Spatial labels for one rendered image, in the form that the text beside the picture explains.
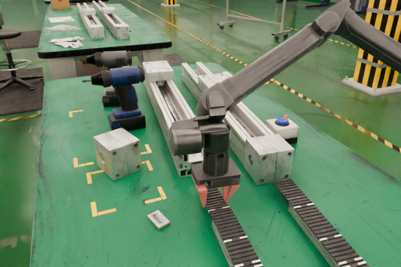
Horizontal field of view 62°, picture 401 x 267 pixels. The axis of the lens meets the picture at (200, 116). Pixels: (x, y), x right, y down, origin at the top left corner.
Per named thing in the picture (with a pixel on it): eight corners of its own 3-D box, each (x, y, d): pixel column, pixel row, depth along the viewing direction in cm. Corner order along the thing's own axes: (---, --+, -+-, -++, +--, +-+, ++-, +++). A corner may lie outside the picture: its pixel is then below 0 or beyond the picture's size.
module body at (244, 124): (275, 161, 99) (278, 136, 95) (243, 167, 96) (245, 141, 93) (201, 78, 168) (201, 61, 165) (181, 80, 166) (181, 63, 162)
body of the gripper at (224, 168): (190, 171, 77) (190, 143, 74) (231, 165, 80) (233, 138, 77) (197, 188, 72) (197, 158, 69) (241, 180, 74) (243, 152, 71)
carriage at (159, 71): (173, 86, 141) (173, 70, 138) (148, 88, 139) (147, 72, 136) (167, 74, 155) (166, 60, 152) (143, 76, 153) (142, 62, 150)
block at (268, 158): (298, 177, 91) (302, 148, 87) (256, 185, 88) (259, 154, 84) (282, 160, 99) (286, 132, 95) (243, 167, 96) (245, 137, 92)
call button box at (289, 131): (297, 143, 109) (299, 126, 106) (270, 147, 106) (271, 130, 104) (284, 132, 116) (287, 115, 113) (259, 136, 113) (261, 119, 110)
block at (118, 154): (149, 165, 97) (147, 137, 93) (113, 181, 90) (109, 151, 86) (132, 152, 104) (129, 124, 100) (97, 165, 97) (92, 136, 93)
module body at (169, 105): (213, 171, 94) (214, 145, 90) (179, 177, 92) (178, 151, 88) (163, 81, 164) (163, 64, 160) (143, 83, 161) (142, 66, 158)
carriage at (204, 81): (237, 103, 124) (238, 86, 121) (209, 106, 122) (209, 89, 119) (223, 88, 138) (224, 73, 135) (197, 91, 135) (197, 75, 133)
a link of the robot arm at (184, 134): (222, 89, 71) (213, 104, 79) (167, 93, 68) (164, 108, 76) (233, 143, 67) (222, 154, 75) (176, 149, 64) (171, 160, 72)
